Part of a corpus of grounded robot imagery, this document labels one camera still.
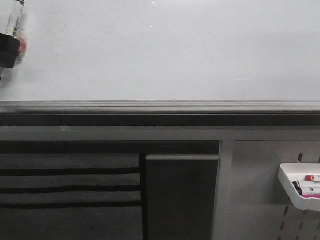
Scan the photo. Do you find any black white dry-erase marker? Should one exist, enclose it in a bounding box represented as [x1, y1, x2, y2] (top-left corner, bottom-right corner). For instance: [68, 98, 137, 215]
[0, 0, 28, 83]

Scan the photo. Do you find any white metal stand frame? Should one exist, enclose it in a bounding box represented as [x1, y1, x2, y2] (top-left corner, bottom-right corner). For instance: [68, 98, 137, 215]
[0, 126, 320, 240]

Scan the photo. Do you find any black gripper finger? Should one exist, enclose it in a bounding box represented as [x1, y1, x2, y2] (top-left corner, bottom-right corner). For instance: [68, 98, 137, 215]
[0, 33, 21, 69]

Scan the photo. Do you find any white pegboard panel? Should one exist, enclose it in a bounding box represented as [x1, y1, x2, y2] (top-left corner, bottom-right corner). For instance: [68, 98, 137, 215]
[228, 141, 320, 240]

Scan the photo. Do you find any black capped marker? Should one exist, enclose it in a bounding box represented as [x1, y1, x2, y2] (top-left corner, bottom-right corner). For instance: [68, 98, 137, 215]
[291, 180, 320, 196]

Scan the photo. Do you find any white plastic marker tray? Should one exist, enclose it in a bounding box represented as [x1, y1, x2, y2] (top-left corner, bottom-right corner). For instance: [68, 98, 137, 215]
[278, 163, 320, 212]

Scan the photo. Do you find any pink marker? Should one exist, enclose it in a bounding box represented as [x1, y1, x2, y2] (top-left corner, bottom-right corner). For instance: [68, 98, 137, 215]
[302, 194, 320, 199]

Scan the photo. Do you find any red capped marker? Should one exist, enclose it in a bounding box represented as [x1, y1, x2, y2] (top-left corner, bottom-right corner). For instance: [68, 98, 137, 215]
[304, 174, 320, 182]

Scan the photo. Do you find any white whiteboard with aluminium frame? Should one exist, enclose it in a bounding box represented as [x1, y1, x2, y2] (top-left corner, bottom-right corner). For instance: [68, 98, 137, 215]
[0, 0, 320, 114]

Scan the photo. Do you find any grey metal hanging rod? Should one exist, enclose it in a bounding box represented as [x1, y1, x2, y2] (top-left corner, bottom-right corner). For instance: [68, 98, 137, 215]
[146, 154, 221, 161]

